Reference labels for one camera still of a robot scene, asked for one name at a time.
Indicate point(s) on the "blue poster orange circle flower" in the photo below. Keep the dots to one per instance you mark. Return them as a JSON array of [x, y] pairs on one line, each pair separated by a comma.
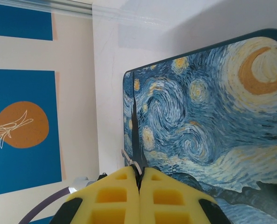
[[24, 130]]

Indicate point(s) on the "starry night tin box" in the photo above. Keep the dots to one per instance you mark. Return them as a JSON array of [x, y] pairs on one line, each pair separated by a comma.
[[210, 128]]

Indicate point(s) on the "aluminium frame post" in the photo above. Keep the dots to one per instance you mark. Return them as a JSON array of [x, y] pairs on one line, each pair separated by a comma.
[[40, 5]]

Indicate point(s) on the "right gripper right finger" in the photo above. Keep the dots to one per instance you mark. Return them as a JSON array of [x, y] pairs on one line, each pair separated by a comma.
[[173, 198]]

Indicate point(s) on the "blue poster white leaf lines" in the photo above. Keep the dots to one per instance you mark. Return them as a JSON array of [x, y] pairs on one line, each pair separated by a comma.
[[19, 23]]

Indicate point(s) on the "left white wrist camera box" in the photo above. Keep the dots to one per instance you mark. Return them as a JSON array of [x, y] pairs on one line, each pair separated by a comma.
[[81, 181]]

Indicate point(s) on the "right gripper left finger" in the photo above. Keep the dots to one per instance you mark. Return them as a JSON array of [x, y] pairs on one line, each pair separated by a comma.
[[110, 196]]

